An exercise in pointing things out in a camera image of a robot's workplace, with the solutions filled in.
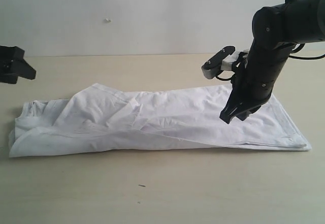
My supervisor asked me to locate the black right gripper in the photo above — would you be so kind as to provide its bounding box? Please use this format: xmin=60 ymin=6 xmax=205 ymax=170
xmin=219 ymin=40 xmax=291 ymax=124

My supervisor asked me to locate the white t-shirt red lettering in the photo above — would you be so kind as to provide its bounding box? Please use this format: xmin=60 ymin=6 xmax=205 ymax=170
xmin=9 ymin=83 xmax=311 ymax=157

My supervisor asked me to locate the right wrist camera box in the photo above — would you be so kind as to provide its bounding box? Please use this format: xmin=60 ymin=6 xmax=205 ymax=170
xmin=201 ymin=46 xmax=235 ymax=79

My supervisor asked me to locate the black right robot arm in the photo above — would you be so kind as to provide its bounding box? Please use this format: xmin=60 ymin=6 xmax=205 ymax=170
xmin=219 ymin=0 xmax=324 ymax=123

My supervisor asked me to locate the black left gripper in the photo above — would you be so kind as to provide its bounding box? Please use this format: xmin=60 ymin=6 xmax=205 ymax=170
xmin=1 ymin=46 xmax=36 ymax=84

